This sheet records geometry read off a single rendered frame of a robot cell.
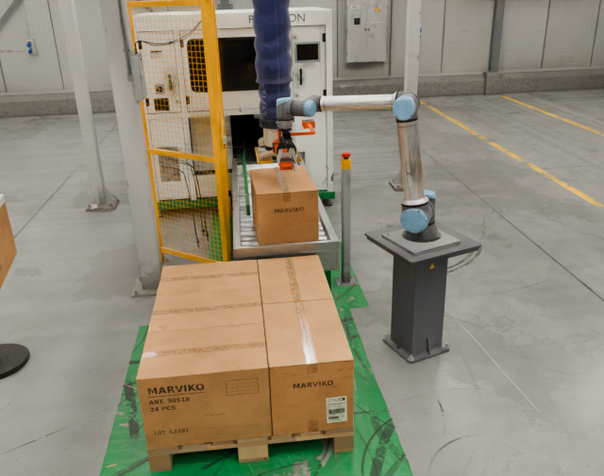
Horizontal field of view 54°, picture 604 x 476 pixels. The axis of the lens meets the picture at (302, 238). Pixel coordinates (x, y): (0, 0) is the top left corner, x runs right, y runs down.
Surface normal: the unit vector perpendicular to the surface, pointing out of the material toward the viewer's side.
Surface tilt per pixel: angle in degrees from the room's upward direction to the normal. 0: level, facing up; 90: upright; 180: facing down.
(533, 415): 0
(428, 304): 90
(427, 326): 90
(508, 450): 0
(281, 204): 90
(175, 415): 90
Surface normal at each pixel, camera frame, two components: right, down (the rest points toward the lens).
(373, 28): 0.11, 0.38
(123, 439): -0.03, -0.92
